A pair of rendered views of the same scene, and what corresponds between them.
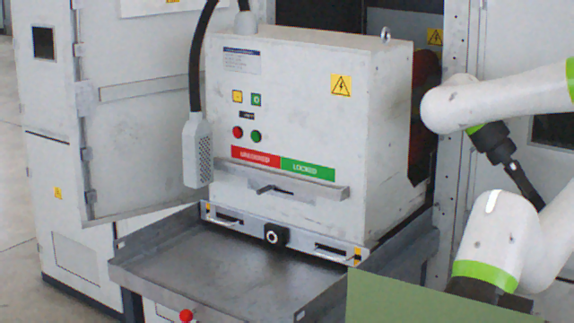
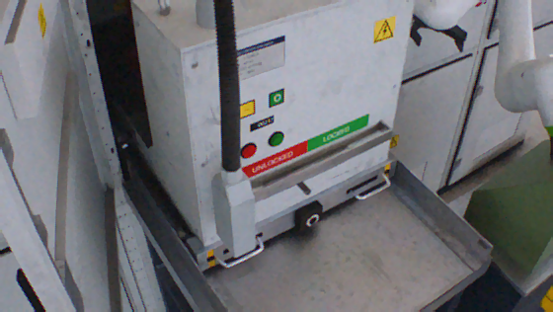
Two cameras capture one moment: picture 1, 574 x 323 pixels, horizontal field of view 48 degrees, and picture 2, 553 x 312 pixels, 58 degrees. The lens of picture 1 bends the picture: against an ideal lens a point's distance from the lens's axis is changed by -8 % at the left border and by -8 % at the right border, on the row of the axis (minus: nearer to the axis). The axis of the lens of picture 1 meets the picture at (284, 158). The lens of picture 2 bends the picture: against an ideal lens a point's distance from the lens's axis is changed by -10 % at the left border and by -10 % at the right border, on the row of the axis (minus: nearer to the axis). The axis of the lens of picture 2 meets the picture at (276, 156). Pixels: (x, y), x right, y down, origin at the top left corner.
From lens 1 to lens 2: 162 cm
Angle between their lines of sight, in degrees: 62
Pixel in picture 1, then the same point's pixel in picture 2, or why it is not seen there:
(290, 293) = (403, 244)
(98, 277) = not seen: outside the picture
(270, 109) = (296, 98)
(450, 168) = not seen: hidden behind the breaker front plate
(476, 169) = not seen: hidden behind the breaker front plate
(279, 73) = (311, 49)
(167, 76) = (63, 154)
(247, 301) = (410, 282)
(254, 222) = (276, 224)
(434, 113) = (457, 15)
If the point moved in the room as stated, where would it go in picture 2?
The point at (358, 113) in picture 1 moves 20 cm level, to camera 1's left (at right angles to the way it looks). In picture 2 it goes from (398, 48) to (376, 104)
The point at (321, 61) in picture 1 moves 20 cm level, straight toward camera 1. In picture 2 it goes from (365, 13) to (472, 41)
